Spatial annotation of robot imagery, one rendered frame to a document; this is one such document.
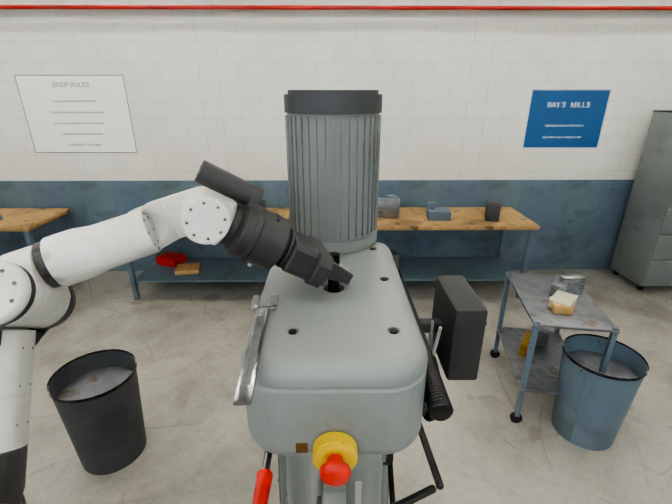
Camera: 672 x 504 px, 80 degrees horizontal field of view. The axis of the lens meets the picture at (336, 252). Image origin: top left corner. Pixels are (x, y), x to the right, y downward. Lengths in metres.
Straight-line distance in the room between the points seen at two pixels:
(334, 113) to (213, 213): 0.33
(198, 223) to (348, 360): 0.27
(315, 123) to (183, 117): 4.38
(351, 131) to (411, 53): 4.15
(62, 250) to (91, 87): 4.93
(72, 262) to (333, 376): 0.37
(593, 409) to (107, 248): 2.94
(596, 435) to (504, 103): 3.49
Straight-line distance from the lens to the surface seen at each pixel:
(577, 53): 5.53
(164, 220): 0.65
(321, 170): 0.79
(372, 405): 0.55
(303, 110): 0.79
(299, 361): 0.53
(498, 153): 5.26
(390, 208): 4.49
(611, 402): 3.12
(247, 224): 0.59
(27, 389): 0.67
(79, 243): 0.62
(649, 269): 5.83
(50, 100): 5.77
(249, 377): 0.50
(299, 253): 0.61
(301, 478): 0.87
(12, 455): 0.66
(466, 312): 1.01
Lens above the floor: 2.21
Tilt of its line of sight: 22 degrees down
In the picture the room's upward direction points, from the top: straight up
